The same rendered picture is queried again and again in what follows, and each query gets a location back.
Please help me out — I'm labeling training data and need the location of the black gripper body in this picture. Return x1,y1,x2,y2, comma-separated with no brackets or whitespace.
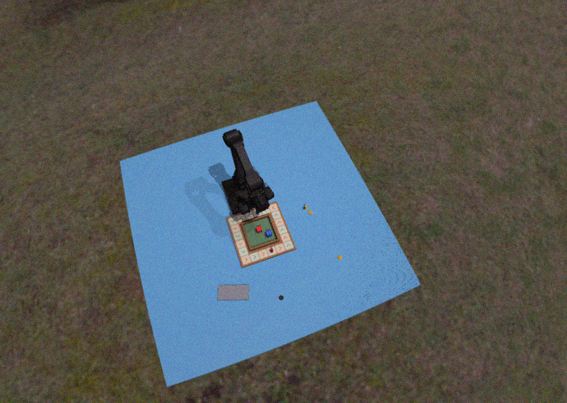
236,187,274,215

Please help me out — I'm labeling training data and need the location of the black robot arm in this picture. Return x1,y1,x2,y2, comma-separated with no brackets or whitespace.
223,129,270,213

